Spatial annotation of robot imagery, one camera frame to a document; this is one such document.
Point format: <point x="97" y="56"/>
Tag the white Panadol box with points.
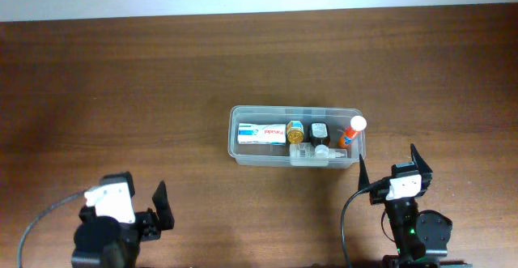
<point x="273" y="134"/>

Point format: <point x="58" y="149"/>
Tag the white pump bottle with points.
<point x="306" y="155"/>

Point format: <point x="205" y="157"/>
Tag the dark bottle white cap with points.
<point x="320" y="139"/>

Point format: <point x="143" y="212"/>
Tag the orange tablet tube white cap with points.
<point x="357" y="125"/>

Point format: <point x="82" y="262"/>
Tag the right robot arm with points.
<point x="420" y="237"/>

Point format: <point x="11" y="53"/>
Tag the gold lid small jar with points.
<point x="295" y="132"/>

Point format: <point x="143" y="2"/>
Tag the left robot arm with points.
<point x="111" y="231"/>

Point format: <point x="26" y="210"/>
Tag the clear plastic container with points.
<point x="337" y="119"/>

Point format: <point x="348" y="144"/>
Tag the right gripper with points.
<point x="378" y="195"/>

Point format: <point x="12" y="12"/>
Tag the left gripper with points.
<point x="146" y="220"/>

